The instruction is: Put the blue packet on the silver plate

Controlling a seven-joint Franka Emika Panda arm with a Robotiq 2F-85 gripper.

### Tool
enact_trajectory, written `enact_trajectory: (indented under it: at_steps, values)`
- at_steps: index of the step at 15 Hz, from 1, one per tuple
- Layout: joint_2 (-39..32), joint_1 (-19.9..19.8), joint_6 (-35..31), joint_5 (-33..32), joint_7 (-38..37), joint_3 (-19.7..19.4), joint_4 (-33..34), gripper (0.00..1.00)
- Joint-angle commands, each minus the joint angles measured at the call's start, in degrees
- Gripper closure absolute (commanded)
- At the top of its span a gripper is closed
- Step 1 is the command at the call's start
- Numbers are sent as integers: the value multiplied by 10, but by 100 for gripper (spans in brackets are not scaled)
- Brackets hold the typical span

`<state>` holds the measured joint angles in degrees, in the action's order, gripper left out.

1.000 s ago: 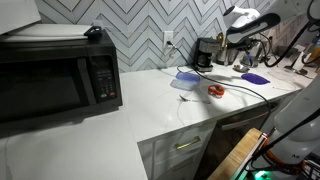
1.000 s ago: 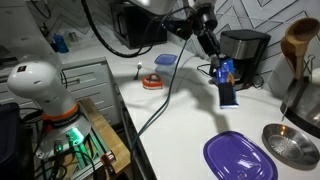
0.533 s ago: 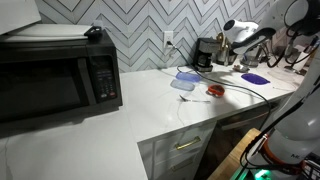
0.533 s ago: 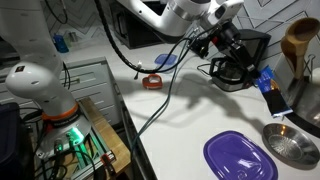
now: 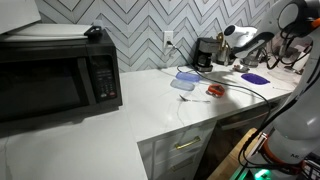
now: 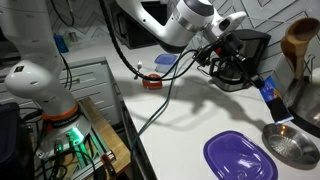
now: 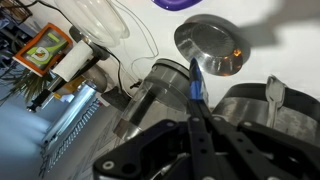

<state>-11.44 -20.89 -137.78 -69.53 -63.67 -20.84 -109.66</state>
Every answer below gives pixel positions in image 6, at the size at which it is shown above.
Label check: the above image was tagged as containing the purple plastic lid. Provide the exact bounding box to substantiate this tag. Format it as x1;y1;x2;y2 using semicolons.
203;130;279;180

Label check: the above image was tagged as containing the stainless steel container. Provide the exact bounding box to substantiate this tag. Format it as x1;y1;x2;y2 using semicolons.
271;53;320;138

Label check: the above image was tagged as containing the grey drawer cabinet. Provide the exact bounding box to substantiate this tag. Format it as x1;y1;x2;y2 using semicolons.
0;56;123;127

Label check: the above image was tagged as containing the orange round plastic container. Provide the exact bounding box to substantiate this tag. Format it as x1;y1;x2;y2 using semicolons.
142;73;164;90

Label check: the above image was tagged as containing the black corrugated cable conduit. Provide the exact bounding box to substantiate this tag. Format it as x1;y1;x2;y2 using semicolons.
98;0;214;82

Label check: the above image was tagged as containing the black coffee maker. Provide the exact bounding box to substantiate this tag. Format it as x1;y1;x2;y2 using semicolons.
209;29;273;93

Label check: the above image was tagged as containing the thin black cable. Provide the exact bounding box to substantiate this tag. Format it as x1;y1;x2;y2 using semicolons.
59;53;74;92

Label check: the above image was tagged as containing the orange bar clamp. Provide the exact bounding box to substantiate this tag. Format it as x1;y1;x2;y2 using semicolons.
99;152;118;178

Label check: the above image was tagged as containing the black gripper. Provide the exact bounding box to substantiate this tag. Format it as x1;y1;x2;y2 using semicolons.
220;31;268;90

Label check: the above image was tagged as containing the thin grey cable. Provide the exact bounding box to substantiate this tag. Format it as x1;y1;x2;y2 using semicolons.
128;49;188;158

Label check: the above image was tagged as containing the dark storage bin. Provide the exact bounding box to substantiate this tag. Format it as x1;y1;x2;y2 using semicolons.
0;101;26;180

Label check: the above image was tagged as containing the wooden base board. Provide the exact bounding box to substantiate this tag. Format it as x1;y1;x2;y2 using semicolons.
78;96;132;180

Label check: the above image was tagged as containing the black wire loop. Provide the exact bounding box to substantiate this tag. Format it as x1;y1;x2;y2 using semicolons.
49;0;76;28

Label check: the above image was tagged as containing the blue bottle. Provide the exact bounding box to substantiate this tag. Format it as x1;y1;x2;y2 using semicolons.
53;32;70;54

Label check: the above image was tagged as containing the blue snack packet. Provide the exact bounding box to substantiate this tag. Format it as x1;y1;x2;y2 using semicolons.
259;75;295;126

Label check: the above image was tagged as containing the clear container with blue lid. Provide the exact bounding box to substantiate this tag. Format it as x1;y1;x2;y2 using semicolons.
154;53;179;74

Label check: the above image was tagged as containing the clear glass jar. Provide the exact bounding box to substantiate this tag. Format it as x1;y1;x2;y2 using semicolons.
68;30;80;45

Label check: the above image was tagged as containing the aluminium profile rail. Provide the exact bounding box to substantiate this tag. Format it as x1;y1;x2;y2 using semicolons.
34;126;118;180

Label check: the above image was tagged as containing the wooden ladle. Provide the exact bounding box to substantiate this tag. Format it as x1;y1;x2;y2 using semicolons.
280;17;320;81

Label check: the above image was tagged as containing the black base cable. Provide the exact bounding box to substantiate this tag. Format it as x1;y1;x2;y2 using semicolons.
39;148;99;180

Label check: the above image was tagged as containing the black microwave oven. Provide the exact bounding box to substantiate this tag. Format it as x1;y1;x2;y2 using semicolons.
108;0;171;51

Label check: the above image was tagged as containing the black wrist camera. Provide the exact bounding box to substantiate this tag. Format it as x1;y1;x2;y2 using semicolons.
194;41;223;68

